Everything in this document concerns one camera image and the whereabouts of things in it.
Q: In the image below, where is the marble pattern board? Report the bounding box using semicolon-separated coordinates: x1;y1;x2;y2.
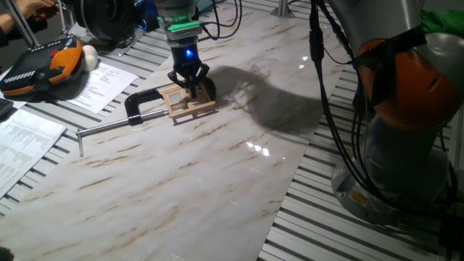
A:
0;0;355;261

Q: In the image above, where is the blue fabric bag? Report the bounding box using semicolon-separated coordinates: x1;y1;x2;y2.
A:
136;0;160;33

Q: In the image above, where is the silver upright post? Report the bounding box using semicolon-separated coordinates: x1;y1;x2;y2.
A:
270;0;295;19

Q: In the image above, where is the miniature wooden sliding window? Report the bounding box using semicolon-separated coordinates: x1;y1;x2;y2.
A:
156;82;218;123

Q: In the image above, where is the person's dark sleeved forearm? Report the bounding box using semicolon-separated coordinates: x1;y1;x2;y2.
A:
0;10;48;47

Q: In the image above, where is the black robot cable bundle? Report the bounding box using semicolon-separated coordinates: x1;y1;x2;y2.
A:
197;0;457;218

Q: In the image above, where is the green cloth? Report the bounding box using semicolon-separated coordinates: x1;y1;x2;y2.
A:
420;9;464;39

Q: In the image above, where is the black round spool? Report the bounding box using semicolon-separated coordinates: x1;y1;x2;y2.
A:
74;0;137;43

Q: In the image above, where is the thin metal tripod leg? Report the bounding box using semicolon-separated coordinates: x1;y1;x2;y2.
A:
57;0;72;36

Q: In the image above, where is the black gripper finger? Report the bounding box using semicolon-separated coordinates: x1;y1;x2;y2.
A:
167;68;199;99
195;63;211;88

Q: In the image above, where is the grey metal tripod leg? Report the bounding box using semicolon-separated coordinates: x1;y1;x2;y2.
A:
3;0;41;49

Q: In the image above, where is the person's bare hand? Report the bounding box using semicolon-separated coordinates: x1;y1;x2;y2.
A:
16;0;60;20

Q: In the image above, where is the white round plush toy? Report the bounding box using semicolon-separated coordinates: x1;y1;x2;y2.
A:
81;44;99;73

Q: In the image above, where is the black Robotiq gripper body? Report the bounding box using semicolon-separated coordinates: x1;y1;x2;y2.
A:
169;38;204;79

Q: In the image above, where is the green wrist mount adapter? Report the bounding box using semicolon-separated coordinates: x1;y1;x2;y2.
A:
157;16;203;41

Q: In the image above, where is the black computer keyboard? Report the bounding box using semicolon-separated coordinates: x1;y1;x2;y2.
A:
0;97;15;119

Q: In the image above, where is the orange black teach pendant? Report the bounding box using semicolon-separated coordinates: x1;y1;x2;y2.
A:
0;37;85;97

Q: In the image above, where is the black steel C-clamp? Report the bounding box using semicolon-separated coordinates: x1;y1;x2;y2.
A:
75;76;218;157

